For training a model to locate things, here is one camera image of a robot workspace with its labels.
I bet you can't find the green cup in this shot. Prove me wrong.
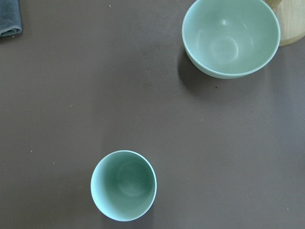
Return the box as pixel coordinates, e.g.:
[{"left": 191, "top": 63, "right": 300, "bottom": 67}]
[{"left": 90, "top": 150, "right": 157, "bottom": 222}]

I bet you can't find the green bowl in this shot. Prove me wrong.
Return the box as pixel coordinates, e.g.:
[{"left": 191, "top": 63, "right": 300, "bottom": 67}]
[{"left": 182, "top": 0, "right": 280, "bottom": 79}]

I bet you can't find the grey folded cloth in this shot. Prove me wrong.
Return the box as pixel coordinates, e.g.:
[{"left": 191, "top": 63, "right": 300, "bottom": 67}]
[{"left": 0, "top": 0, "right": 22, "bottom": 37}]

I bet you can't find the wooden cup stand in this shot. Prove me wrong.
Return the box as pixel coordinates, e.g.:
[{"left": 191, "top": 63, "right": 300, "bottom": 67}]
[{"left": 265, "top": 0, "right": 305, "bottom": 46}]

